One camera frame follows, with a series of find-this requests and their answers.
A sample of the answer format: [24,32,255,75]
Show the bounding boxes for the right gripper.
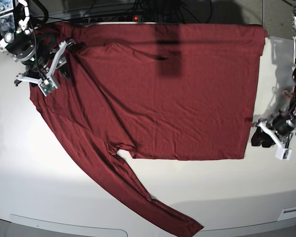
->
[24,48,60,79]

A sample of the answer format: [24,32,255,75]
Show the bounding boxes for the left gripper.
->
[251,116,296,148]

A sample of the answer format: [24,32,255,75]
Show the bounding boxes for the red long-sleeve T-shirt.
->
[30,23,267,237]

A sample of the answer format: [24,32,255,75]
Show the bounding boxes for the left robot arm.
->
[251,6,296,149]

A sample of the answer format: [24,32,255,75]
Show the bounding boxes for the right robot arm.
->
[0,0,71,84]

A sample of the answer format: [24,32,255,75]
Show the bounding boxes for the white power strip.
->
[85,14,154,23]

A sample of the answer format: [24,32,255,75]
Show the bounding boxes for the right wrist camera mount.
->
[14,39,75,97]

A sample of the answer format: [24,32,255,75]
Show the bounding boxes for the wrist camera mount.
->
[252,121,294,160]
[14,39,75,97]

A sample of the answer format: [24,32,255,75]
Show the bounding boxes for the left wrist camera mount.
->
[252,121,294,160]

